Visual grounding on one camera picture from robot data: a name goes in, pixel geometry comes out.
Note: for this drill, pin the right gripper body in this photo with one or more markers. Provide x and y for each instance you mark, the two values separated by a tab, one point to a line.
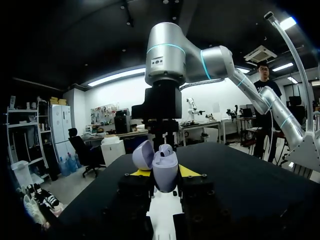
162	105

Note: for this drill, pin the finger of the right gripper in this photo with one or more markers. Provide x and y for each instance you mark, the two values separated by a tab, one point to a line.
170	140
158	142

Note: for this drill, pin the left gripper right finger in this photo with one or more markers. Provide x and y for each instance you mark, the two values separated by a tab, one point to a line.
200	190

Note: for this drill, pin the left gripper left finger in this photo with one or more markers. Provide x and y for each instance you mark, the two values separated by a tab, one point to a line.
133	190

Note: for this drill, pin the lavender earbud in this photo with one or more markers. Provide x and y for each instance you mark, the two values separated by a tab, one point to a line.
165	151

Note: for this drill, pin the lavender earbud case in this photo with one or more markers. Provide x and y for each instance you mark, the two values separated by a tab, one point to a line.
165	175

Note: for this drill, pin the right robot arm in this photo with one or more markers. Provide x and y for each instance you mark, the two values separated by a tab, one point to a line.
172	55

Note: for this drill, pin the person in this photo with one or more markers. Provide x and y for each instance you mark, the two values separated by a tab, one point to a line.
266	87

